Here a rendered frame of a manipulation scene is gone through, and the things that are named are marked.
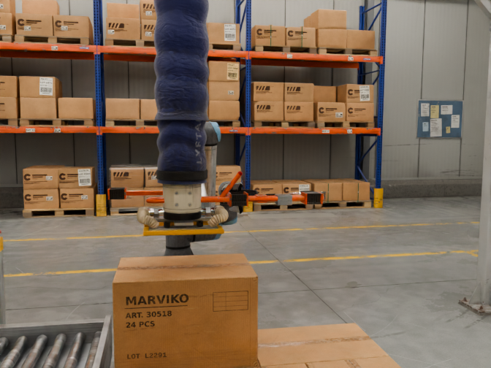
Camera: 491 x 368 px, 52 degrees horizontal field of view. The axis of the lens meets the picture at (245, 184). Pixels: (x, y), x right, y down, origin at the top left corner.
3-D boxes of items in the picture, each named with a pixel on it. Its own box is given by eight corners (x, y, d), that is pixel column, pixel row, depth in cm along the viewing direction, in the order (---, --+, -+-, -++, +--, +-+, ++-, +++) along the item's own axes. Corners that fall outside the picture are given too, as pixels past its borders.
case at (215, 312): (114, 376, 206) (112, 282, 202) (122, 336, 246) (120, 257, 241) (257, 366, 216) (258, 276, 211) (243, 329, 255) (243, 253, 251)
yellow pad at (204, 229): (142, 236, 208) (142, 224, 207) (143, 231, 217) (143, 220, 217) (223, 234, 214) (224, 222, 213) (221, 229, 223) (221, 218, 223)
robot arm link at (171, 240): (163, 242, 311) (162, 215, 309) (190, 239, 316) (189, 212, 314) (167, 248, 296) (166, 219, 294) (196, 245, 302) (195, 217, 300)
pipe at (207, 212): (142, 226, 209) (142, 213, 208) (144, 216, 234) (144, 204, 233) (223, 224, 215) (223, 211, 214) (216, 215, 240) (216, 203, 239)
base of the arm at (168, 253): (157, 259, 309) (156, 244, 308) (183, 254, 320) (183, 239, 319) (172, 266, 294) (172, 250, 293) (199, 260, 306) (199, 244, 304)
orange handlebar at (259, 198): (120, 205, 216) (120, 197, 215) (124, 196, 245) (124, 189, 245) (325, 202, 232) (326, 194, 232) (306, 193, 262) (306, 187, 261)
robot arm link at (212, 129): (189, 236, 317) (191, 119, 294) (216, 234, 323) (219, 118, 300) (195, 246, 304) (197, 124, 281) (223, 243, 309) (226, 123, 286)
